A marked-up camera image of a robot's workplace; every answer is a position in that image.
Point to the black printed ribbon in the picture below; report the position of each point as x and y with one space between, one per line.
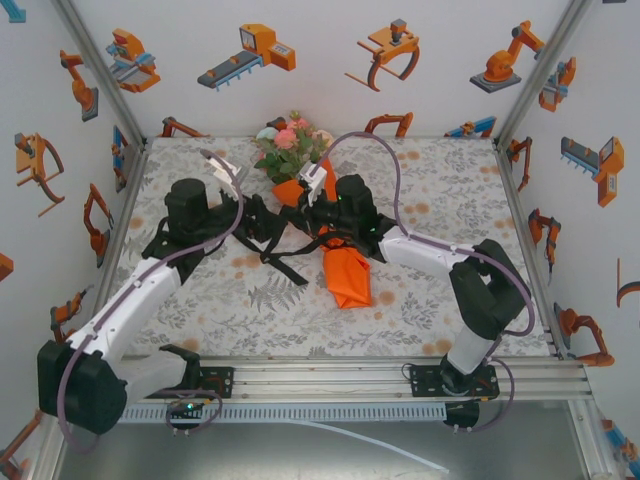
290 272

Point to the artificial flower bunch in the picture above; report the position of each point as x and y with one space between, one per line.
290 147

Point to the orange wrapping paper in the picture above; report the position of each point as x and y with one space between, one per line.
347 280

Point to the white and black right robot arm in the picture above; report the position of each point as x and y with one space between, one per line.
425 252

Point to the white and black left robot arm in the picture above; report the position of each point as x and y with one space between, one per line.
135 295

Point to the floral patterned tablecloth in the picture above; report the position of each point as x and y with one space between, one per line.
450 175

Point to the controller board with green light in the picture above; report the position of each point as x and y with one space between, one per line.
187 407

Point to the aluminium side rail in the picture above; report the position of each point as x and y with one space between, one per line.
518 210
132 195

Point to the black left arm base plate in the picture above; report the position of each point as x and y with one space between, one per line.
222 382

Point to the aluminium frame rail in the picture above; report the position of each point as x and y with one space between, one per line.
320 385

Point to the aluminium frame post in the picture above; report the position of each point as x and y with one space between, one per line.
542 70
100 70

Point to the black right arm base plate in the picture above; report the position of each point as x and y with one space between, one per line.
422 382

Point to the aluminium frame leg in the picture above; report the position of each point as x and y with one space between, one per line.
594 450
45 450

